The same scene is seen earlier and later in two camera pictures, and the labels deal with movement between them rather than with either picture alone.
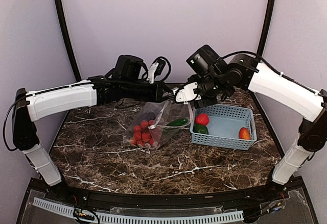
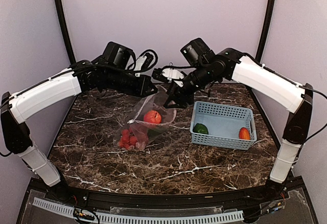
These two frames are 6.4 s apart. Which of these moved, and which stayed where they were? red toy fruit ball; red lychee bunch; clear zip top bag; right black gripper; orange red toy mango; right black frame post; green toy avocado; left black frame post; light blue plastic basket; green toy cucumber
Moved: red lychee bunch; right black gripper; clear zip top bag; red toy fruit ball; green toy cucumber
Stayed: right black frame post; left black frame post; green toy avocado; orange red toy mango; light blue plastic basket
